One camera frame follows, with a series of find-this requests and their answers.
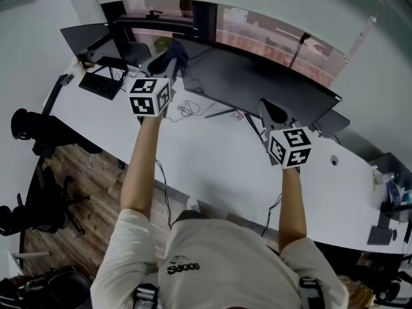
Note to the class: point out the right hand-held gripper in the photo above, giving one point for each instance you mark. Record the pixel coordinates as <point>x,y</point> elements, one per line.
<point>289,146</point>

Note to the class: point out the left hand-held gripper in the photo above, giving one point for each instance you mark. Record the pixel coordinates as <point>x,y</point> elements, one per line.
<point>143,105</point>

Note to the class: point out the dark blue cloth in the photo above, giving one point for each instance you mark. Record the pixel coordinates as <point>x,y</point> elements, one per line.
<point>177,53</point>

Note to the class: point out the wide black curved monitor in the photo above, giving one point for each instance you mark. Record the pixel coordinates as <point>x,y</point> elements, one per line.
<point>257,85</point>

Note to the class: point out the person's left forearm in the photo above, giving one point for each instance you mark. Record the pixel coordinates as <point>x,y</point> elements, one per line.
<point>141,172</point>

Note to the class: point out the person's right forearm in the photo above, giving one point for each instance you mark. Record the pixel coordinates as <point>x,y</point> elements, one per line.
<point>291,211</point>

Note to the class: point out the black flat monitor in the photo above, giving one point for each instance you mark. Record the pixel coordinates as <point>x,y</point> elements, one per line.
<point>133,53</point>
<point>83,40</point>

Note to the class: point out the dark monitor with stand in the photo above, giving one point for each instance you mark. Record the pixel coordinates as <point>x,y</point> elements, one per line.
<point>396,212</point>

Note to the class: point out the black laptop stand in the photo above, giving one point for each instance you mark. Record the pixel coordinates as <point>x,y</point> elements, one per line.
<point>111,64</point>

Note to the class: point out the black keyboard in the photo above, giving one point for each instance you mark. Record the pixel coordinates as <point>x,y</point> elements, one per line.
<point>99,85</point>

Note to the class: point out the brown desk ornament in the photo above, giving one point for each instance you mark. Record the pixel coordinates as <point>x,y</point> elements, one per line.
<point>86,59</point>

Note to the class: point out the large glass window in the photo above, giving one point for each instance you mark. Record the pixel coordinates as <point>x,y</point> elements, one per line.
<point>257,34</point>

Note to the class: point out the small grey device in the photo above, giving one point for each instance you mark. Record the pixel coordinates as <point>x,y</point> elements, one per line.
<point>67,79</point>

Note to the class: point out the long black bar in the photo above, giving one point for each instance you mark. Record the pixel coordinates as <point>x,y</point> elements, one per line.
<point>53,95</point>

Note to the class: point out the grey desk divider panel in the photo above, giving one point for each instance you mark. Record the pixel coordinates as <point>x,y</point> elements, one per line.
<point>389,163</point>

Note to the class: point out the clear plastic bottle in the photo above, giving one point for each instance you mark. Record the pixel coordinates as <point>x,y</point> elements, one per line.
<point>388,177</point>

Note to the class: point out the blue packet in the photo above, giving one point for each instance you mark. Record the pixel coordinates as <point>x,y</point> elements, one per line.
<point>399,193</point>

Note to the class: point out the person in white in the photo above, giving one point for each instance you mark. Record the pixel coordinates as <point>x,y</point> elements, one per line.
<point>225,256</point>

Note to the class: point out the black office chair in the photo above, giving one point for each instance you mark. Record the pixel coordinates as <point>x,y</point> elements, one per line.
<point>48,204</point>
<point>24,124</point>
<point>380,275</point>

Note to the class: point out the small dark keyboard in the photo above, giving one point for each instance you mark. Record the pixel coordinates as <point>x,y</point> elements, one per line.
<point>380,235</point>

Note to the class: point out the black computer mouse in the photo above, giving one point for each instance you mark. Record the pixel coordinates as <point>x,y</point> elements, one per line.
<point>394,235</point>

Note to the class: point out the black padded seat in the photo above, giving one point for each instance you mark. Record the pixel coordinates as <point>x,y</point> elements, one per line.
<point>61,288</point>

